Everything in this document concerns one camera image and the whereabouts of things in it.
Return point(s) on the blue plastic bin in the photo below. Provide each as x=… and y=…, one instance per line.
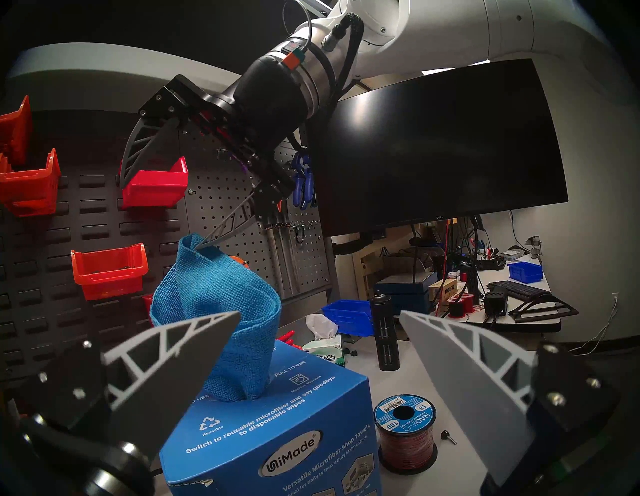
x=350, y=317

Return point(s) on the black monitor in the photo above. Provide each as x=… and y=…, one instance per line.
x=440, y=150

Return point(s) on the dark grey pegboard panel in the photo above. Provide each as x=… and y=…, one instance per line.
x=75, y=320

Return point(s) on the Kimtech tissue box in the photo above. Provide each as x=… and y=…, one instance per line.
x=325, y=350

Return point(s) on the small cardboard box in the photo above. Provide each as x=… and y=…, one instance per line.
x=442, y=290

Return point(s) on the black power adapter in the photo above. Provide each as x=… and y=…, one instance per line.
x=495, y=302

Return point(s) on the black triangular frame stand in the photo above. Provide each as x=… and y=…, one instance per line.
x=560, y=306

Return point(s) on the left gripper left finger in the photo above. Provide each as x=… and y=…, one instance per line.
x=170, y=380

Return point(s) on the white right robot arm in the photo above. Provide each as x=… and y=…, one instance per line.
x=450, y=30

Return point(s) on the black keyboard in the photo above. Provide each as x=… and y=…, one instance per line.
x=520, y=290

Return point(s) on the black cylindrical bottle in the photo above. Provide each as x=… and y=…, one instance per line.
x=385, y=330

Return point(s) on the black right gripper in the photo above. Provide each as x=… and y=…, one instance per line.
x=200, y=107

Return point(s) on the blue microfiber towel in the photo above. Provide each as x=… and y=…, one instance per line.
x=225, y=310

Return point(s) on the blue equipment case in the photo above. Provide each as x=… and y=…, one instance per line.
x=405, y=295

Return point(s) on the dark red plastic bin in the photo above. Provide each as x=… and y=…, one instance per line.
x=155, y=190

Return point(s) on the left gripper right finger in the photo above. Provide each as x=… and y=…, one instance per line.
x=475, y=400

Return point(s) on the blue shop towel box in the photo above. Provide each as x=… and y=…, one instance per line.
x=280, y=435

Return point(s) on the small blue box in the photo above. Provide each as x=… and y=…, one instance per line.
x=525, y=272

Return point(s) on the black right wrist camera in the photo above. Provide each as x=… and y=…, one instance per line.
x=270, y=105

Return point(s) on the small black knob screw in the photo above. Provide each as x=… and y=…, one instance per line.
x=446, y=435

